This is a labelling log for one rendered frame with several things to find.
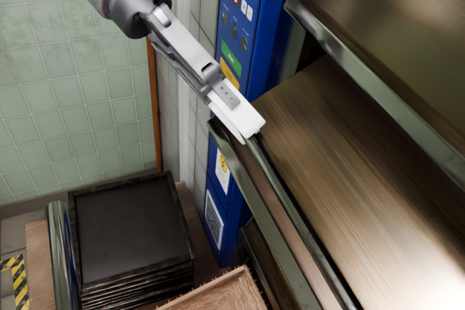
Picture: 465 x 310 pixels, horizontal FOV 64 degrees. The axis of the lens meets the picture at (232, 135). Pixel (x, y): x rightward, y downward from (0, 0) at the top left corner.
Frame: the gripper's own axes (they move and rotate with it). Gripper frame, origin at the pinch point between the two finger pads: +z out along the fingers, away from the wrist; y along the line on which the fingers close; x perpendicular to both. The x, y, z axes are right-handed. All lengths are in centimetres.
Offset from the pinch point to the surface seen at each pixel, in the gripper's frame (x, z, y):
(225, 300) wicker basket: 25, 28, 53
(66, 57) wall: 18, -66, 87
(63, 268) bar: 29.4, -0.4, 5.7
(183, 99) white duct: -2, -21, 66
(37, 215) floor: 83, -43, 144
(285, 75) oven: -11.1, -0.8, 8.8
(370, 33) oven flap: -13.1, 3.7, -11.7
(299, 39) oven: -13.8, -2.5, 2.4
